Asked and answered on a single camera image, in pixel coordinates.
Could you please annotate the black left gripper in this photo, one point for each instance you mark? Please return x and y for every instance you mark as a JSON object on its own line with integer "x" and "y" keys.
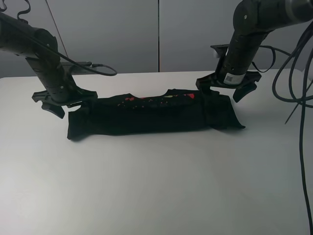
{"x": 53, "y": 102}

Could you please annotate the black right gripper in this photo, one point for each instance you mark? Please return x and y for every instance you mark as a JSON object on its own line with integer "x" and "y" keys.
{"x": 244, "y": 84}

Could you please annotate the black printed t-shirt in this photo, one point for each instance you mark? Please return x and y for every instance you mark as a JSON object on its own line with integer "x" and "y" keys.
{"x": 175, "y": 111}

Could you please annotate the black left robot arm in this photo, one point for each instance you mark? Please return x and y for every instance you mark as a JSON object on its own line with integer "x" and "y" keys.
{"x": 39, "y": 48}

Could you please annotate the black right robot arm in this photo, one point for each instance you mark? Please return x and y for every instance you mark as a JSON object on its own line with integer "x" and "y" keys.
{"x": 253, "y": 21}

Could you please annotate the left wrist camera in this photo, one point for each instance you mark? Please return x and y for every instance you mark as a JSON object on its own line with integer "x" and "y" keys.
{"x": 75, "y": 70}

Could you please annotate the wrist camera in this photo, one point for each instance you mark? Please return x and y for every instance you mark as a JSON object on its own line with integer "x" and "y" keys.
{"x": 220, "y": 51}
{"x": 75, "y": 70}

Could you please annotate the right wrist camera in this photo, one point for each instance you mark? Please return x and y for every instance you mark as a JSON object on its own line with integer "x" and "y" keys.
{"x": 220, "y": 51}

